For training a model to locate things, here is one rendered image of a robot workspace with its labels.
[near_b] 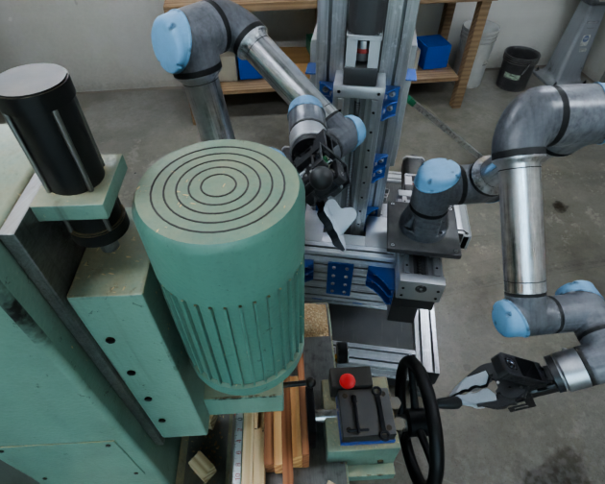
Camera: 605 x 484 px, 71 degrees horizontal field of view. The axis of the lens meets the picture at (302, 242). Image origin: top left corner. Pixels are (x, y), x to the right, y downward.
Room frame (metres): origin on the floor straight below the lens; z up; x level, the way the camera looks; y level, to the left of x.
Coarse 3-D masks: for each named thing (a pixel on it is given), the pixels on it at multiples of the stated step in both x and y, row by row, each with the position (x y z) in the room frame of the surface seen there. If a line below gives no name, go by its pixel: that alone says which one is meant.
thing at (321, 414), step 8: (312, 392) 0.34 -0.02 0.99; (312, 400) 0.32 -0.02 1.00; (312, 408) 0.31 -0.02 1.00; (312, 416) 0.30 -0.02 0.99; (320, 416) 0.31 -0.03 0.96; (328, 416) 0.31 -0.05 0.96; (336, 416) 0.31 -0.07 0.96; (312, 424) 0.28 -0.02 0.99; (312, 432) 0.27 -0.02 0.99; (312, 440) 0.27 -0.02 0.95
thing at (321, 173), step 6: (318, 168) 0.48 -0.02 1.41; (324, 168) 0.48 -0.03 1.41; (312, 174) 0.48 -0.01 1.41; (318, 174) 0.47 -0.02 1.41; (324, 174) 0.47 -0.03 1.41; (330, 174) 0.48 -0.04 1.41; (312, 180) 0.47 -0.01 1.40; (318, 180) 0.47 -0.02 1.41; (324, 180) 0.47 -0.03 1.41; (330, 180) 0.47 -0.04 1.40; (306, 186) 0.48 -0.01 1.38; (312, 186) 0.47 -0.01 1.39; (318, 186) 0.46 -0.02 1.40; (324, 186) 0.46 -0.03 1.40; (306, 192) 0.47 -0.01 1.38
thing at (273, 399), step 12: (204, 396) 0.30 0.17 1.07; (216, 396) 0.30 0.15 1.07; (228, 396) 0.30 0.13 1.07; (240, 396) 0.30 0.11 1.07; (252, 396) 0.30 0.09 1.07; (264, 396) 0.30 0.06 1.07; (276, 396) 0.30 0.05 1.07; (216, 408) 0.30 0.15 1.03; (228, 408) 0.30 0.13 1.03; (240, 408) 0.30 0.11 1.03; (252, 408) 0.30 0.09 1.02; (264, 408) 0.30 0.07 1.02; (276, 408) 0.30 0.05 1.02
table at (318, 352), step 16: (320, 336) 0.52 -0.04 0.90; (304, 352) 0.48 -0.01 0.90; (320, 352) 0.48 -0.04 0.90; (304, 368) 0.44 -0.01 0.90; (320, 368) 0.44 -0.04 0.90; (320, 384) 0.40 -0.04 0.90; (320, 400) 0.36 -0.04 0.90; (320, 432) 0.30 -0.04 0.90; (320, 448) 0.27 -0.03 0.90; (320, 464) 0.24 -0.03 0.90; (336, 464) 0.24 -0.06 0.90; (368, 464) 0.25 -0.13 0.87; (384, 464) 0.25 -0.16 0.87; (272, 480) 0.21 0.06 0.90; (304, 480) 0.21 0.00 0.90; (320, 480) 0.21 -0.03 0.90; (336, 480) 0.21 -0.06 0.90; (352, 480) 0.23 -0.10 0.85
